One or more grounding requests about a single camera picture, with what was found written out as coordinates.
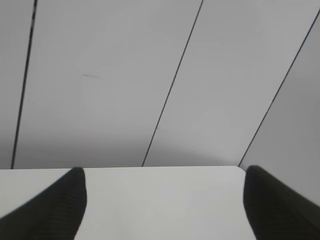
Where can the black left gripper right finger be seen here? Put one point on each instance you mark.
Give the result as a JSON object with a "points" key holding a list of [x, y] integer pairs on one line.
{"points": [[277, 212]]}

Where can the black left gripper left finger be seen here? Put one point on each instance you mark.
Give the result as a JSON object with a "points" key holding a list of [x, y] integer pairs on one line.
{"points": [[56, 213]]}

